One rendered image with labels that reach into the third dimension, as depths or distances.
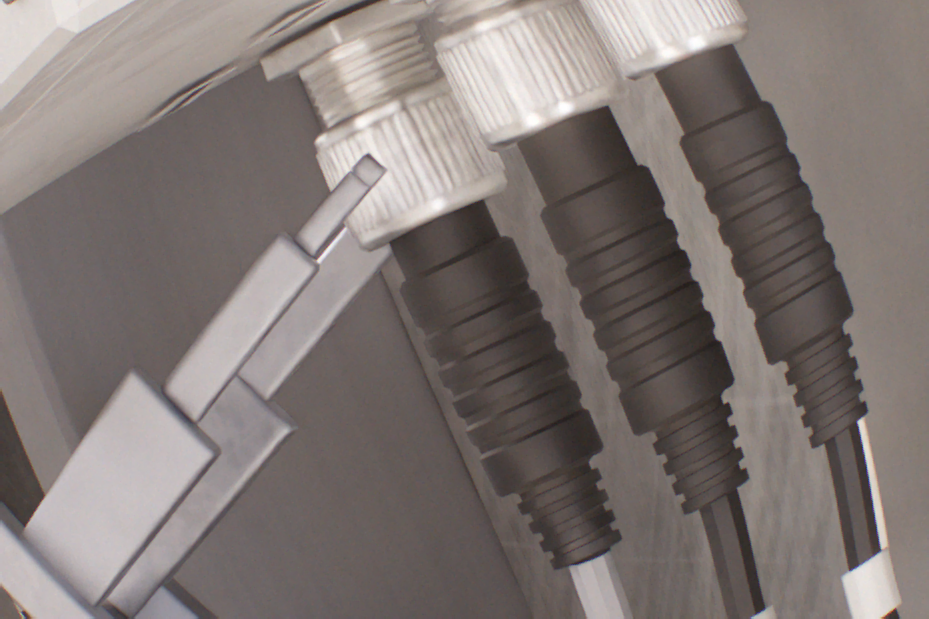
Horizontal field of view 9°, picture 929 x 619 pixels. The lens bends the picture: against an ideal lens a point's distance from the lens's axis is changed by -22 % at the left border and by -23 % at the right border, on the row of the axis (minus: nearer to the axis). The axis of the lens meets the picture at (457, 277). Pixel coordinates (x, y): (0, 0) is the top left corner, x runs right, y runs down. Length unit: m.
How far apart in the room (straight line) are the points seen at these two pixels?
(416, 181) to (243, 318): 0.03
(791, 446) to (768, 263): 0.10
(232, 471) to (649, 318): 0.08
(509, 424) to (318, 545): 0.11
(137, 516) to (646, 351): 0.05
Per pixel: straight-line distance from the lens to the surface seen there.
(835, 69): 0.64
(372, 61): 0.65
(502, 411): 0.65
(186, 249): 0.76
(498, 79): 0.62
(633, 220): 0.62
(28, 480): 1.62
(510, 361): 0.65
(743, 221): 0.59
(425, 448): 0.76
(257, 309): 0.64
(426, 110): 0.65
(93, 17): 0.48
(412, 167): 0.65
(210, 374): 0.64
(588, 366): 0.72
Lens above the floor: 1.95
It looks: 42 degrees down
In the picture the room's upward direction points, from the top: 3 degrees counter-clockwise
